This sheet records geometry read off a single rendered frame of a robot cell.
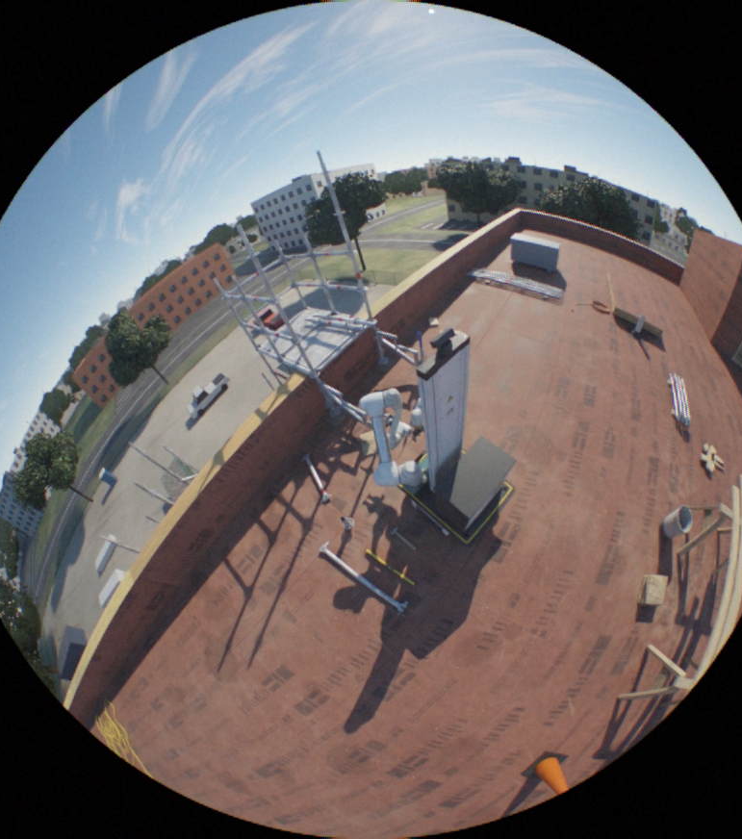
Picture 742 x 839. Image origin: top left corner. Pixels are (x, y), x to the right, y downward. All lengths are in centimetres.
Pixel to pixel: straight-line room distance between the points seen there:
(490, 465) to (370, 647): 195
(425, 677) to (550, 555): 161
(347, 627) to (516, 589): 159
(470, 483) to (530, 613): 150
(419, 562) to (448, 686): 131
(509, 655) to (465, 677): 43
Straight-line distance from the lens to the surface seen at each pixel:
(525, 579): 269
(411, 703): 286
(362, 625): 268
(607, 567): 313
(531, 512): 280
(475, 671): 274
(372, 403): 195
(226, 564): 352
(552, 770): 349
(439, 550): 257
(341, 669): 285
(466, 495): 182
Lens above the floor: 255
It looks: 51 degrees down
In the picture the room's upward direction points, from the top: 22 degrees counter-clockwise
